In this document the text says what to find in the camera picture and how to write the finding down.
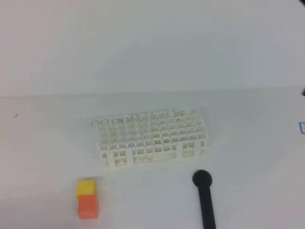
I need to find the clear glass test tube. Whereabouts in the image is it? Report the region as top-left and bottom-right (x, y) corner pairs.
(145, 112), (153, 140)

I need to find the clear test tube in rack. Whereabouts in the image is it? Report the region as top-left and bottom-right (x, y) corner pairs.
(101, 119), (109, 142)
(121, 117), (129, 142)
(111, 118), (120, 142)
(91, 120), (100, 147)
(131, 114), (142, 141)

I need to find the white plastic test tube rack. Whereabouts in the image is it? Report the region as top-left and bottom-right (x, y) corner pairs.
(97, 108), (209, 170)

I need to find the yellow foam cube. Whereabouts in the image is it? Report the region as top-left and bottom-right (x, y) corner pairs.
(76, 179), (97, 199)

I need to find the orange foam cube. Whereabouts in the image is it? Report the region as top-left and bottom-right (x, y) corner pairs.
(77, 195), (99, 219)

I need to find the black camera stand pole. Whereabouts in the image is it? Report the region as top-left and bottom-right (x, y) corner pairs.
(192, 170), (216, 229)

